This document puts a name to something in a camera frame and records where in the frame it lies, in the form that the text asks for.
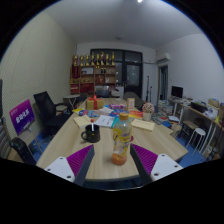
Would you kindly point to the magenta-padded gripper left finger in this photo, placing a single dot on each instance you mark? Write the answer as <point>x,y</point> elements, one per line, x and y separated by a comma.
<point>78,160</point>

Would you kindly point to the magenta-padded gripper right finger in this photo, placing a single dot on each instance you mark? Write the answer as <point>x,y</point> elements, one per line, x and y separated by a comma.
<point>146,158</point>

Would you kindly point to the yellow-labelled orange drink bottle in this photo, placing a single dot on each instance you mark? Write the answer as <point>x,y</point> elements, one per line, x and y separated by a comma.
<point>121,140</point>

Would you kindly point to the flat round red coaster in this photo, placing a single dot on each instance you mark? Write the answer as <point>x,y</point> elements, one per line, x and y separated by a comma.
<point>132,138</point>

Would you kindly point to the black mug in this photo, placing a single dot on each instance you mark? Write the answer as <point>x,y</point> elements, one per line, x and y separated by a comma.
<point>92,136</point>

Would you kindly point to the large manila envelope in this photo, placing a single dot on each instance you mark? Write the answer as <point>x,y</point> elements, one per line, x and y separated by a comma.
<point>143,125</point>

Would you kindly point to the red-ball stirrer stick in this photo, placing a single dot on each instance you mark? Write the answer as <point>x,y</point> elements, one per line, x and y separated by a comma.
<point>92,124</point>

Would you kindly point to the red and orange book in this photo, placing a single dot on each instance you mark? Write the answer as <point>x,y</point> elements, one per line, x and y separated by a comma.
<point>136,114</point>

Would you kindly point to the white and teal booklet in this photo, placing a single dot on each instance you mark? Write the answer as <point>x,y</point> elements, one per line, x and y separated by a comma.
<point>105,121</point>

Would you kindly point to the blue colourful packet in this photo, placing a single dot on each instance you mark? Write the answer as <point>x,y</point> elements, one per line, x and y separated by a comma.
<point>85,112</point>

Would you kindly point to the pink flowers in white pot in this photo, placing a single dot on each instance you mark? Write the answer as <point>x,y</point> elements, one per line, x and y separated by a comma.
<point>148,108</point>

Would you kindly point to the small standing card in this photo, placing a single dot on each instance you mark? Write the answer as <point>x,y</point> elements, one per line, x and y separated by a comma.
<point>130,104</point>

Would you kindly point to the white round stool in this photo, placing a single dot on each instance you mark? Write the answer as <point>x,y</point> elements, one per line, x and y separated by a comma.
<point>199,131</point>

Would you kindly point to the yellow gift box red ribbon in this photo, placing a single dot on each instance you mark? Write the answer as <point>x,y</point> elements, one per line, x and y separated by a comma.
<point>95,103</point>

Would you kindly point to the pink patterned packet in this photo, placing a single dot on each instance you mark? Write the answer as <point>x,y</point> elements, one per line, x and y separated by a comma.
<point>116,106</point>

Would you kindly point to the black office chair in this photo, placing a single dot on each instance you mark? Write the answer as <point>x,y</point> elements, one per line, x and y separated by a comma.
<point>46,108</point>

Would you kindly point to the small white round table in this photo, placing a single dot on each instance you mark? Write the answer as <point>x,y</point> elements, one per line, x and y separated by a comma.
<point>71,97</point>

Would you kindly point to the grey office chair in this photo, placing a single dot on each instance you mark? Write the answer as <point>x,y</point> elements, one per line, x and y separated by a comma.
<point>131,95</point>

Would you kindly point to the black tripod stand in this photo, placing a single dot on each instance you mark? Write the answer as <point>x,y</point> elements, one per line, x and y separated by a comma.
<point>147,88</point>

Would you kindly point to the cluttered wooden side desk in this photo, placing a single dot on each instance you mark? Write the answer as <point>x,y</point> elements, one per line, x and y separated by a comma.
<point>200,111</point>

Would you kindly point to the purple sign board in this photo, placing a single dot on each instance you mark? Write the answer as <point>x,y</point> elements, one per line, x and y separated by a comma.
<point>21,116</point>

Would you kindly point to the black computer monitor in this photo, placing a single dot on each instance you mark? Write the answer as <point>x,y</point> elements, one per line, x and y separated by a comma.
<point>177,91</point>

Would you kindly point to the shelf unit with gold trophies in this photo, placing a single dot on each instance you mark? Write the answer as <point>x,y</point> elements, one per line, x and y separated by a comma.
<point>90,78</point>

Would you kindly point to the white air conditioner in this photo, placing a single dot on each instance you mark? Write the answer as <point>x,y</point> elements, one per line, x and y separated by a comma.
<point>163,56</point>

